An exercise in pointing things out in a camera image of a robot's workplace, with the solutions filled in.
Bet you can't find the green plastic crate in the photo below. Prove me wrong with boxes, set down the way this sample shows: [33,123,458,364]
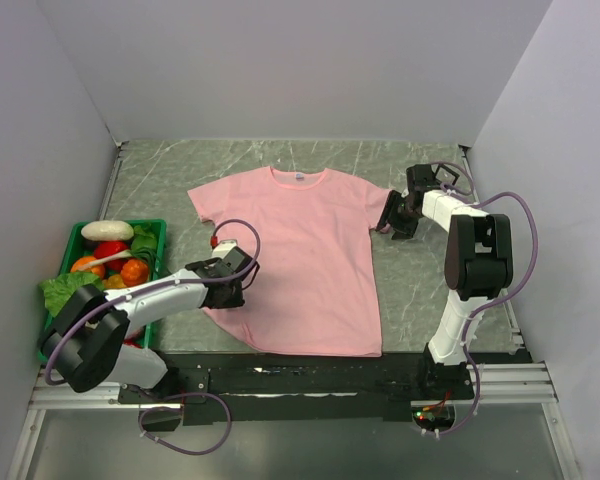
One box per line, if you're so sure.
[36,219,168,364]

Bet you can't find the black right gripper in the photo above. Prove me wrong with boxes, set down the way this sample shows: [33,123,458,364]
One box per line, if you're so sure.
[375,190,421,240]

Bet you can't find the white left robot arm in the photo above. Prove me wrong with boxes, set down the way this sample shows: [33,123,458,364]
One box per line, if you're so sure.
[39,245,259,402]

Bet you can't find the orange fruit toy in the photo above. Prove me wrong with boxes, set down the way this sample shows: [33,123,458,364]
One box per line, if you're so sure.
[70,256,106,279]

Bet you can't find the aluminium table edge rail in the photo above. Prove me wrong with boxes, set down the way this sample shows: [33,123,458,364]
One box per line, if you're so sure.
[98,141,129,220]

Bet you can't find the orange carrot toy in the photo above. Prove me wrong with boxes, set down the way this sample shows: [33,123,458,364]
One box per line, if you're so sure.
[120,258,150,287]

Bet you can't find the green lettuce toy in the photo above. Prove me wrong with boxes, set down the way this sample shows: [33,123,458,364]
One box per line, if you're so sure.
[39,271,104,317]

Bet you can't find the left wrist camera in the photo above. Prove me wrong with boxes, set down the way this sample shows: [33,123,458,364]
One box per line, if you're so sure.
[210,235,238,258]

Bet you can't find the red chili pepper toy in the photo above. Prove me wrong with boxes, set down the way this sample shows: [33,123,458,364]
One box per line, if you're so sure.
[123,339,143,349]

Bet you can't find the white radish toy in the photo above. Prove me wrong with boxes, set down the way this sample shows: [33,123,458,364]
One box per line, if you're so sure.
[81,220,134,242]

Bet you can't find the pink t-shirt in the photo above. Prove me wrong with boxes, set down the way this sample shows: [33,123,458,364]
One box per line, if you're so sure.
[188,167,389,357]

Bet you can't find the red tomato toy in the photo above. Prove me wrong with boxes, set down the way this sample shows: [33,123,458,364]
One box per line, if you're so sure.
[93,241,129,272]

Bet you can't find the yellow pepper toy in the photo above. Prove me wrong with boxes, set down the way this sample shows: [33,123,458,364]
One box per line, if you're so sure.
[103,274,126,290]

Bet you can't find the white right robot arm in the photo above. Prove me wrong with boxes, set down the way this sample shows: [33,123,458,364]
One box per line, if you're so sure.
[376,164,513,399]

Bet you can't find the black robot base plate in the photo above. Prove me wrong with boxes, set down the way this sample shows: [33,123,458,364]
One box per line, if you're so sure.
[118,353,475,426]

